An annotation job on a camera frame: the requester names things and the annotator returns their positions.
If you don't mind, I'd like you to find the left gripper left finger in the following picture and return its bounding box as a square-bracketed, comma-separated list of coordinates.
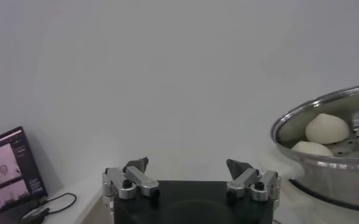
[102, 156, 161, 211]

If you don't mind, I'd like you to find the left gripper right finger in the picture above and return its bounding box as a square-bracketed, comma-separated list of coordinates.
[226, 158, 281, 211]

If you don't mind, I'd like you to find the white steamed baozi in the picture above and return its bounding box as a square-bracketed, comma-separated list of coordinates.
[305, 113, 350, 145]
[291, 141, 335, 158]

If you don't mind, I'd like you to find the stainless steel steamer basket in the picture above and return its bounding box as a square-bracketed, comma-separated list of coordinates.
[269, 82, 359, 211]

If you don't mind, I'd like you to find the white side table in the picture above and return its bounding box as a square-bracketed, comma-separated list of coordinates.
[41, 176, 107, 224]

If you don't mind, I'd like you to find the white electric cooking pot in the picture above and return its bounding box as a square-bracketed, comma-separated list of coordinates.
[267, 178, 359, 224]

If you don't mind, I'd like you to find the black laptop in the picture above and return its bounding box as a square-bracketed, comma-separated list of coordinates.
[0, 126, 48, 224]

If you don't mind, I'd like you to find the thin black cable loop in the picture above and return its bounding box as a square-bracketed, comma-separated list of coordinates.
[20, 192, 77, 220]

